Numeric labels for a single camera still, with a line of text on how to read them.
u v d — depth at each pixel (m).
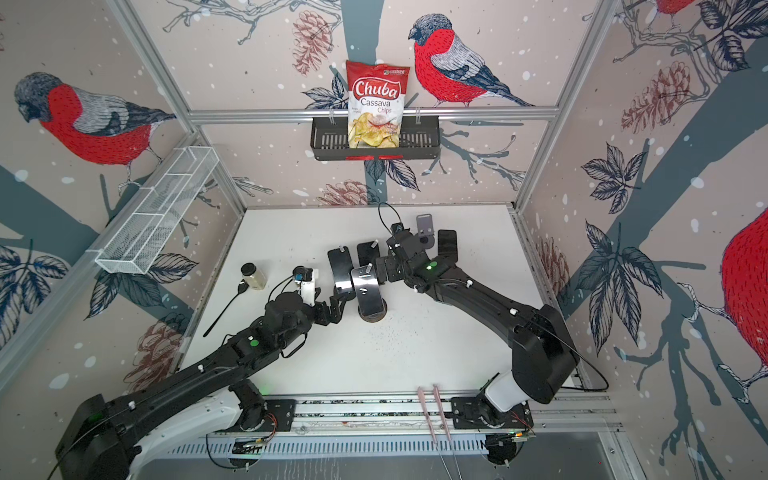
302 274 0.69
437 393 0.80
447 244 1.06
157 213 0.78
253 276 0.92
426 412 0.73
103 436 0.40
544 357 0.42
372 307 0.85
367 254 1.01
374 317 0.88
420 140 1.01
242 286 0.98
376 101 0.83
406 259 0.62
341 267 0.92
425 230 1.05
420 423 0.73
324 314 0.69
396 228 0.73
